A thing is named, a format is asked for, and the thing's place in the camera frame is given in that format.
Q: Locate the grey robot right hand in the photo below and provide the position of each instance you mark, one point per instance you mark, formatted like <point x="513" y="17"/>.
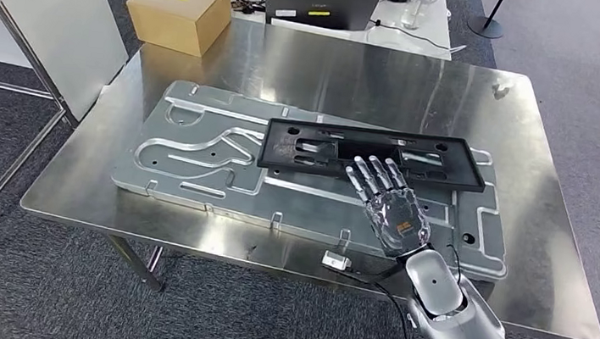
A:
<point x="399" y="219"/>

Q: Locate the black plastic plate part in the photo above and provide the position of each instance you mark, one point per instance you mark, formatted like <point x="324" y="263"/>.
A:
<point x="279" y="149"/>

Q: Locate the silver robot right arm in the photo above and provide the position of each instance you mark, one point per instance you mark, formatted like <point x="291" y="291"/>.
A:
<point x="463" y="322"/>

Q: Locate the stainless steel workbench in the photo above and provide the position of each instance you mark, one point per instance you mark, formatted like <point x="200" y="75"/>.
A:
<point x="372" y="80"/>

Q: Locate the white desk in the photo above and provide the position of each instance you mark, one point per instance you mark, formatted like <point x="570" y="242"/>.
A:
<point x="417" y="37"/>

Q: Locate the stamped metal panel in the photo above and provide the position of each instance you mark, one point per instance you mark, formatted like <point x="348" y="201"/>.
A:
<point x="208" y="180"/>

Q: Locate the black stanchion base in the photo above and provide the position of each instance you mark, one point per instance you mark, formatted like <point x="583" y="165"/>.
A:
<point x="486" y="26"/>

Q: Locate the clear glass bottle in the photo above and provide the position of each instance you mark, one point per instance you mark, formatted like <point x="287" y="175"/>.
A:
<point x="418" y="3"/>

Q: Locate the brown cardboard box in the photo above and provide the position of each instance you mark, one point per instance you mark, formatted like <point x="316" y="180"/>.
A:
<point x="177" y="7"/>

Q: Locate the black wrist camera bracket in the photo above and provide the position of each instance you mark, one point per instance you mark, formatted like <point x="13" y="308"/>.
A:
<point x="378" y="274"/>

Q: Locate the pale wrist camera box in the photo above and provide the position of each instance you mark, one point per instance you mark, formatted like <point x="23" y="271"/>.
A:
<point x="336" y="260"/>

